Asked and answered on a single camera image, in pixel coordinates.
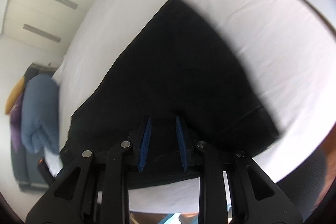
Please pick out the cream wardrobe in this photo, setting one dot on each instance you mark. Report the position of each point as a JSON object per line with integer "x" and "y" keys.
{"x": 39, "y": 11}

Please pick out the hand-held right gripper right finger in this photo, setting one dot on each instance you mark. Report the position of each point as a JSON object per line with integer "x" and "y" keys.
{"x": 181, "y": 142}

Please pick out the blue rolled duvet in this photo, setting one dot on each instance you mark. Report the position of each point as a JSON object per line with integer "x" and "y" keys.
{"x": 39, "y": 113}

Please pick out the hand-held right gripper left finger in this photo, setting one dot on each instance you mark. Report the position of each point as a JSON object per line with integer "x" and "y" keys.
{"x": 145, "y": 141}

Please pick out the yellow pillow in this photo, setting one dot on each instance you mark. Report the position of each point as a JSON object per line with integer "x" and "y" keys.
{"x": 15, "y": 95}

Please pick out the black denim pants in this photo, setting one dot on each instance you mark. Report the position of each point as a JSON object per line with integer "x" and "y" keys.
{"x": 170, "y": 69}

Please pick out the purple pillow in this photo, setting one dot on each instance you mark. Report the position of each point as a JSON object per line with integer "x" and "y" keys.
{"x": 17, "y": 121}

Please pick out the bed with white sheet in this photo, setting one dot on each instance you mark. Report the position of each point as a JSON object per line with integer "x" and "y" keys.
{"x": 236, "y": 16}

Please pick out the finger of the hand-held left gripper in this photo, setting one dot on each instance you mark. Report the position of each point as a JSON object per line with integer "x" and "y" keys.
{"x": 46, "y": 170}

